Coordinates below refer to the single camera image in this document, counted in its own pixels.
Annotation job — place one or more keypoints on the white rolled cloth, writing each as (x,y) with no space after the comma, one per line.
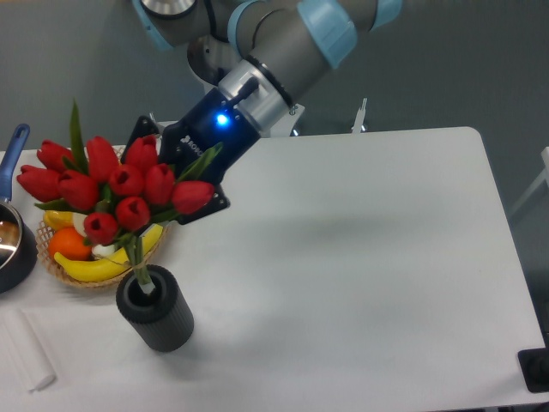
(32,365)

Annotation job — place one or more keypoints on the black device at table corner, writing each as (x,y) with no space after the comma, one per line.
(534,365)

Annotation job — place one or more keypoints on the white garlic bulb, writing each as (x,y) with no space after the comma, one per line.
(78,223)

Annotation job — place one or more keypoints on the red tulip bouquet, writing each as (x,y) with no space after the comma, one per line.
(190,193)

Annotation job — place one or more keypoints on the woven wicker basket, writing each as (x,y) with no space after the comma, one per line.
(64,274)

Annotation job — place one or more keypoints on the yellow banana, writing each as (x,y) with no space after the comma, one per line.
(114,265)

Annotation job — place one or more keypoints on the black ribbed vase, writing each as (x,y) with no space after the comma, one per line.
(162,319)

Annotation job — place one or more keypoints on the white frame at right edge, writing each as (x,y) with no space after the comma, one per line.
(536,190)

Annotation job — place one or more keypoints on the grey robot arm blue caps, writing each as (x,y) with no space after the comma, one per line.
(240,24)

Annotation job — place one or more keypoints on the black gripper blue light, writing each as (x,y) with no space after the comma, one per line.
(215,119)

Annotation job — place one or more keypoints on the yellow bell pepper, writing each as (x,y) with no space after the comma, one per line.
(58,220)

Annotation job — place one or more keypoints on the dark pot blue handle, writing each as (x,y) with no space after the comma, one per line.
(18,246)

